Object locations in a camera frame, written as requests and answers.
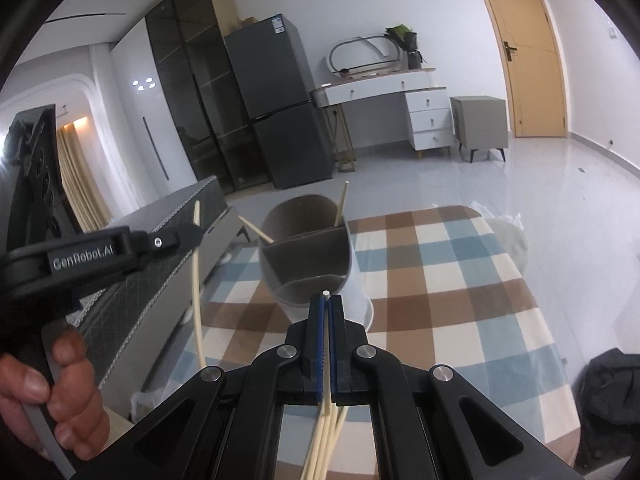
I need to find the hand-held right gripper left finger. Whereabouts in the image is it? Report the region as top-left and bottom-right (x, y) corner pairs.
(74, 294), (329, 480)

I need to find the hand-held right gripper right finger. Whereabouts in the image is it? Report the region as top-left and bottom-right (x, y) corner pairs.
(330, 295), (584, 480)

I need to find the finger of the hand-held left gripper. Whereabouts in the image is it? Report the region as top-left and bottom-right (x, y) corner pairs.
(131, 223), (203, 267)

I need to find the wooden chopstick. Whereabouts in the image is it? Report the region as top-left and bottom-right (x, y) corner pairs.
(237, 215), (276, 245)
(312, 290), (333, 480)
(327, 405), (349, 456)
(334, 182), (349, 227)
(301, 402), (327, 480)
(320, 402), (338, 480)
(192, 201), (207, 370)

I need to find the white divided utensil holder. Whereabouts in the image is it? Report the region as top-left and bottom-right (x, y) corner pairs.
(258, 194), (375, 332)

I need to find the person's left hand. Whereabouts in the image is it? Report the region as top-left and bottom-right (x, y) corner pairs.
(0, 331), (111, 461)

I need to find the beige curtain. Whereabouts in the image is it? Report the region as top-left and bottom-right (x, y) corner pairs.
(56, 117), (113, 231)

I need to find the white wardrobe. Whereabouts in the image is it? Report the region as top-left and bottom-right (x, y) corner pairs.
(110, 35), (201, 211)

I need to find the plaid blanket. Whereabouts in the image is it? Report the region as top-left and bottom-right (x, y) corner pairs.
(142, 204), (585, 480)

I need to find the dark glass cabinet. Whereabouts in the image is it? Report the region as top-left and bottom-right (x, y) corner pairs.
(145, 0), (273, 196)

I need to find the dark grey refrigerator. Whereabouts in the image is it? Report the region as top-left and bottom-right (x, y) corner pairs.
(223, 14), (335, 191)

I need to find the beige round pouf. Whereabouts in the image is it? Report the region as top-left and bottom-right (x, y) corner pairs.
(487, 217), (530, 281)

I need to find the clear plastic wrap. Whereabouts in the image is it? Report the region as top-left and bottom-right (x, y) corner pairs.
(470, 200), (523, 227)

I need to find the white dressing table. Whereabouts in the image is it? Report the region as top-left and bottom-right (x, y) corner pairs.
(311, 67), (455, 161)

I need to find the oval mirror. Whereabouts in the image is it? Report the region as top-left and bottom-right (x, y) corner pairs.
(327, 32), (403, 75)

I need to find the black backpack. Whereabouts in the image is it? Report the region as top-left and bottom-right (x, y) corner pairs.
(580, 347), (640, 466)

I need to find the grey nightstand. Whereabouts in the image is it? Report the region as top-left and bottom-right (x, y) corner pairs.
(450, 96), (511, 163)

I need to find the bouquet in black wrap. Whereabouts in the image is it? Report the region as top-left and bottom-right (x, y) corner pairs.
(385, 24), (426, 71)

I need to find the wooden door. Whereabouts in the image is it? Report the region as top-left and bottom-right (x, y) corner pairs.
(467, 0), (568, 138)

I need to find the grey upholstered bed frame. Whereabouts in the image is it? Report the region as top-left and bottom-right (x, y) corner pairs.
(67, 176), (251, 413)

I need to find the gold frame stool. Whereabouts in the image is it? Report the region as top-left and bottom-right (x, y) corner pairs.
(327, 107), (357, 173)

